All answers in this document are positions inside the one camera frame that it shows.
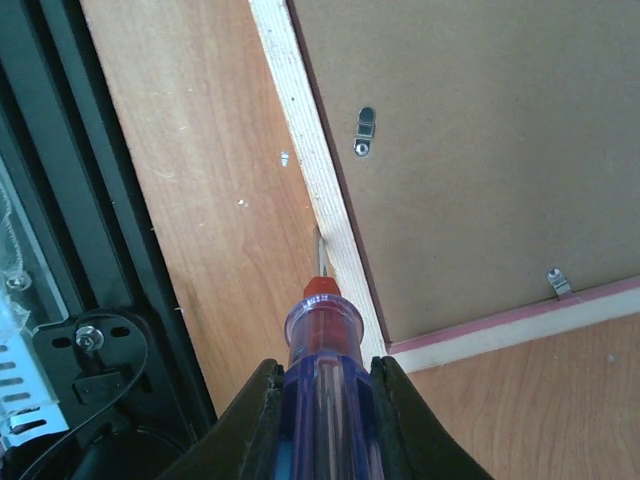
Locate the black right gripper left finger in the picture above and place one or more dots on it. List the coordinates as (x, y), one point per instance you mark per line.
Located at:
(243, 442)

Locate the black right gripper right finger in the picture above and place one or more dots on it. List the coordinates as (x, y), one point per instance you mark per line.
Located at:
(413, 443)

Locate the light blue cable duct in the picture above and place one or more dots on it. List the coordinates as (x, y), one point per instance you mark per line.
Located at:
(29, 406)

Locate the blue red screwdriver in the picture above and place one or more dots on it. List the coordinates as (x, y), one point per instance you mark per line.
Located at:
(327, 425)

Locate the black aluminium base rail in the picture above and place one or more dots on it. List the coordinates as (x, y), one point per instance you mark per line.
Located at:
(121, 365)

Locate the pink photo frame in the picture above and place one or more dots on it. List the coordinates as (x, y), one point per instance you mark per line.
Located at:
(473, 165)

